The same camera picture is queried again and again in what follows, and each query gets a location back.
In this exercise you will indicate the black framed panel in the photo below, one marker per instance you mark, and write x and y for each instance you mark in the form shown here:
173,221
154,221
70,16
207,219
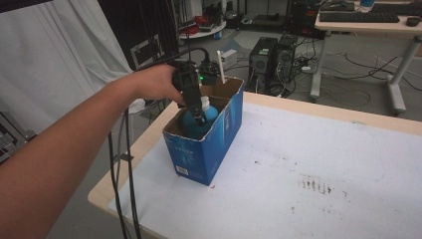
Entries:
146,51

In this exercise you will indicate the black computer tower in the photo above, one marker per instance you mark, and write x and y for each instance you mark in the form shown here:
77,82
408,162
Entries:
287,56
262,63

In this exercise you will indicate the grey metal equipment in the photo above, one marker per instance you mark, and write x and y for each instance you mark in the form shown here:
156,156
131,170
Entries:
13,139

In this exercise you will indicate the black keyboard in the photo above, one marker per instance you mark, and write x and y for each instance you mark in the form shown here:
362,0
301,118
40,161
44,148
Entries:
360,17

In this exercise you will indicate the black computer mouse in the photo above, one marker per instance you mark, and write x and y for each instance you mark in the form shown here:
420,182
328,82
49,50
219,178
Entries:
413,21

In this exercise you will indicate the white curtain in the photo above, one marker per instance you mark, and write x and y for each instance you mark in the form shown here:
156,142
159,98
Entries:
56,56

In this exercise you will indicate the white table mat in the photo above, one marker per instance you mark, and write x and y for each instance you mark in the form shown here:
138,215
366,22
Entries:
298,172

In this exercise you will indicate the blue cardboard box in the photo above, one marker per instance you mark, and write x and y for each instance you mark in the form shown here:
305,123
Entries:
202,156

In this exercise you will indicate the black curtain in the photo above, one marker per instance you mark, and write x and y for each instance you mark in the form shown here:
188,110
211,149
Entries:
139,23

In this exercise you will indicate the round white table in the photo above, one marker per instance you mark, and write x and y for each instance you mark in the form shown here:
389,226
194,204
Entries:
204,31

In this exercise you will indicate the person's left hand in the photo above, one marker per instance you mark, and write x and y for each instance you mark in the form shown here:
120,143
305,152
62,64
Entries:
156,83

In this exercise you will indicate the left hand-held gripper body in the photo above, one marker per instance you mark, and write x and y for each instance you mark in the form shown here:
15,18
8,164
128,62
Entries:
190,83

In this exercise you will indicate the blue bottle with white cap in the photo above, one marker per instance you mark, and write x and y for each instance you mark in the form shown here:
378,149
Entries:
210,114

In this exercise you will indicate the small white box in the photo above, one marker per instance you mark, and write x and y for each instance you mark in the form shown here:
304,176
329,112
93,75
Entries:
229,58

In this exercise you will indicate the desk with white legs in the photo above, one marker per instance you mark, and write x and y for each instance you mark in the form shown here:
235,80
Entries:
365,28

